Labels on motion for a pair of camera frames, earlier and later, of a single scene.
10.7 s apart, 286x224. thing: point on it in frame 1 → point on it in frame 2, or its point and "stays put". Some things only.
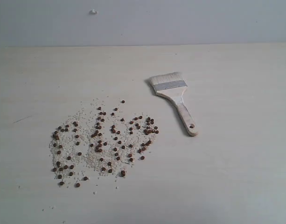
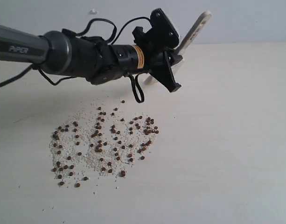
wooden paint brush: (173, 86) → (202, 20)
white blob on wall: (93, 12) stays put
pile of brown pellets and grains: (102, 140) stays put
